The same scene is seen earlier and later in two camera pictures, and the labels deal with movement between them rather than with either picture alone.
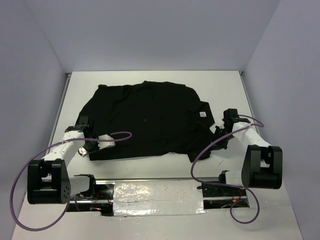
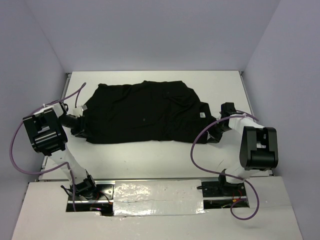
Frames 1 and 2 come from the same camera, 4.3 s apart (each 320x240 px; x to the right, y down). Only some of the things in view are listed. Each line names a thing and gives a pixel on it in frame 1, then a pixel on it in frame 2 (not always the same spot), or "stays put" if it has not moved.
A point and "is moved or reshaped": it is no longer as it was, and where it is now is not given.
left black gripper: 82,151 to 81,127
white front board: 269,216 stays put
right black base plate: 218,189 stays put
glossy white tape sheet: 138,198 stays put
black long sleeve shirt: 150,120 is moved or reshaped
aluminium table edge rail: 242,76 stays put
